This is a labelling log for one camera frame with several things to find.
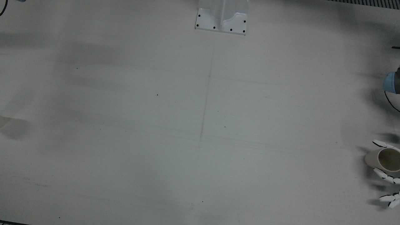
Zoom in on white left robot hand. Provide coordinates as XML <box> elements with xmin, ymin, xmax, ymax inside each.
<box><xmin>372</xmin><ymin>140</ymin><xmax>400</xmax><ymax>209</ymax></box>

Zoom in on black ribbed strip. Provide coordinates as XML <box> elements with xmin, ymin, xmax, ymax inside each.
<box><xmin>327</xmin><ymin>0</ymin><xmax>400</xmax><ymax>8</ymax></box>

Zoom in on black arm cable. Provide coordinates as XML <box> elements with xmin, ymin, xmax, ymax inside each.
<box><xmin>384</xmin><ymin>91</ymin><xmax>400</xmax><ymax>113</ymax></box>

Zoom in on white metal base bracket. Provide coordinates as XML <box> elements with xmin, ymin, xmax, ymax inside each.
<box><xmin>195</xmin><ymin>0</ymin><xmax>249</xmax><ymax>36</ymax></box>

